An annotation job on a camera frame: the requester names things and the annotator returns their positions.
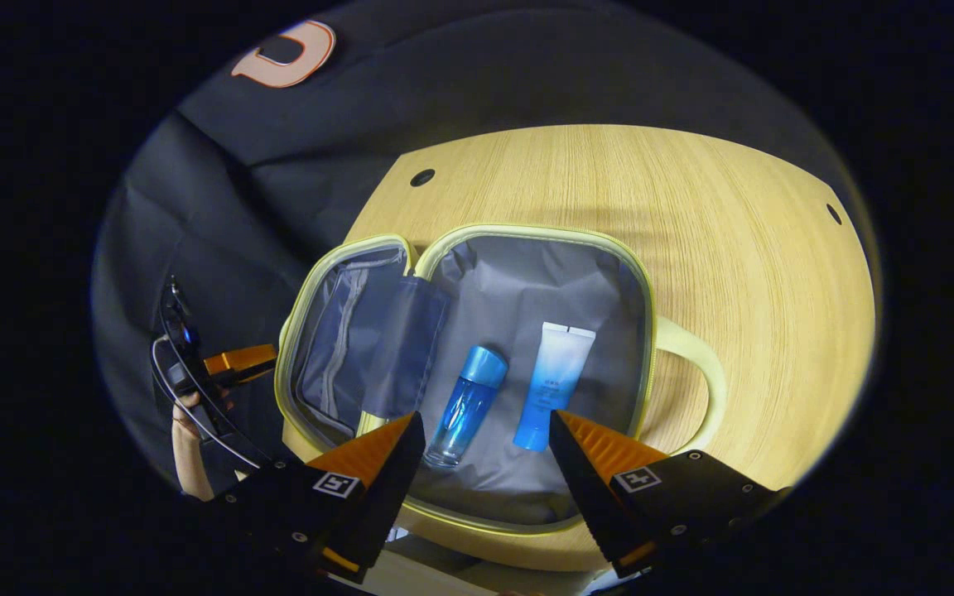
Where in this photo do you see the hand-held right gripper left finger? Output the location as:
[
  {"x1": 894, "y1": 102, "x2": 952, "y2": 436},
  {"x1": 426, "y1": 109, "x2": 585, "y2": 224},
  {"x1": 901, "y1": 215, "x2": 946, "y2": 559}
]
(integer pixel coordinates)
[{"x1": 212, "y1": 411, "x2": 426, "y2": 584}]

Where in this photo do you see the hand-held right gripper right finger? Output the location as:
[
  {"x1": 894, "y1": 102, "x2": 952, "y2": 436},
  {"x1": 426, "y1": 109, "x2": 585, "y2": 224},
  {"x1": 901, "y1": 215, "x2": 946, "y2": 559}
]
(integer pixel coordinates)
[{"x1": 548, "y1": 410, "x2": 793, "y2": 580}]

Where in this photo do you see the white and blue tube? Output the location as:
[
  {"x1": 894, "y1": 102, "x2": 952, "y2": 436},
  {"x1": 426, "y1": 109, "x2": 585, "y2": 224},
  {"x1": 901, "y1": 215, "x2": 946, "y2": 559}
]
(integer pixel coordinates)
[{"x1": 513, "y1": 322, "x2": 596, "y2": 452}]

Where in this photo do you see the blue skin care bottle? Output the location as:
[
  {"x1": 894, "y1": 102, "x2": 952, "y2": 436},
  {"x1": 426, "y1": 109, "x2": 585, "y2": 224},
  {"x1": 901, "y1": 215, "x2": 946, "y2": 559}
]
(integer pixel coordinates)
[{"x1": 425, "y1": 346, "x2": 509, "y2": 468}]

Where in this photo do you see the pale yellow suitcase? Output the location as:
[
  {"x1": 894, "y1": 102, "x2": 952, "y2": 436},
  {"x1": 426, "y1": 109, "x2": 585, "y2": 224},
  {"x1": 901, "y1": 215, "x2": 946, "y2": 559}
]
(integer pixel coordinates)
[{"x1": 274, "y1": 223, "x2": 728, "y2": 572}]

